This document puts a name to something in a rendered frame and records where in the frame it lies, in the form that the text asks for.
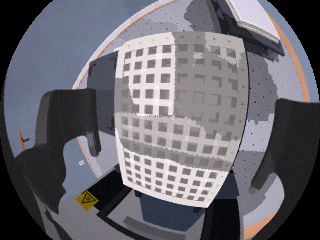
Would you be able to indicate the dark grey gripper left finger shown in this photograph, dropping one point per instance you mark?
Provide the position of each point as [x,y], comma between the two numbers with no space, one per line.
[62,116]

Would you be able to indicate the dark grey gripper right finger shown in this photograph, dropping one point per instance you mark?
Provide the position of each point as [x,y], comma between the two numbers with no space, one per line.
[291,153]

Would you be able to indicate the white sealed plate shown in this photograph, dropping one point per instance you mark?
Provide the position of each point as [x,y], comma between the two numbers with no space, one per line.
[249,14]

